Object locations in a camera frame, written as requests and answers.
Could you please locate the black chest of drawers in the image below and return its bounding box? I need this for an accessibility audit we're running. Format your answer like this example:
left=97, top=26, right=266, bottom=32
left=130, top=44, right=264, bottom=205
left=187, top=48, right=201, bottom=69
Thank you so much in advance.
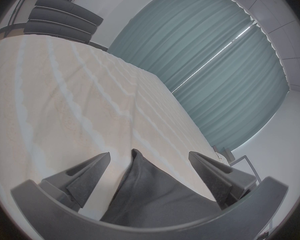
left=9, top=0, right=104, bottom=44

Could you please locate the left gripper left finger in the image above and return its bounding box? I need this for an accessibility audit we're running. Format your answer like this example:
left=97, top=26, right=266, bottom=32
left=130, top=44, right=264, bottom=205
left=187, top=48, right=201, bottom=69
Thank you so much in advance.
left=41, top=152, right=111, bottom=208

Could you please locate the grey bedside table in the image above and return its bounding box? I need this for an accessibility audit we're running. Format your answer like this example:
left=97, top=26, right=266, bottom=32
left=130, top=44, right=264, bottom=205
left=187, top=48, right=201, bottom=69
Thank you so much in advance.
left=212, top=145, right=235, bottom=159

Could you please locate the white printed pillow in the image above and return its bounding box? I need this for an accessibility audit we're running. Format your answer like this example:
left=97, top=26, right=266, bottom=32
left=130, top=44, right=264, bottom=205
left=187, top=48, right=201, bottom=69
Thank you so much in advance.
left=215, top=152, right=230, bottom=164

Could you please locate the black T-shirt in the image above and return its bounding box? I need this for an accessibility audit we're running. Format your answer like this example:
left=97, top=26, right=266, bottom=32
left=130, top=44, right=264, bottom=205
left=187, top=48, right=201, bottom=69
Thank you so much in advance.
left=99, top=149, right=223, bottom=228

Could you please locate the bed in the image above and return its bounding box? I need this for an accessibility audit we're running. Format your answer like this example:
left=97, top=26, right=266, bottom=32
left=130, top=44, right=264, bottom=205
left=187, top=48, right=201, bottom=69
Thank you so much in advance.
left=0, top=34, right=262, bottom=222

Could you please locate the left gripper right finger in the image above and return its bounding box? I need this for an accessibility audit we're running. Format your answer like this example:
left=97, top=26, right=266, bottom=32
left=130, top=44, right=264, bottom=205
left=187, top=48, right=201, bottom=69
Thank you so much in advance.
left=188, top=151, right=257, bottom=206

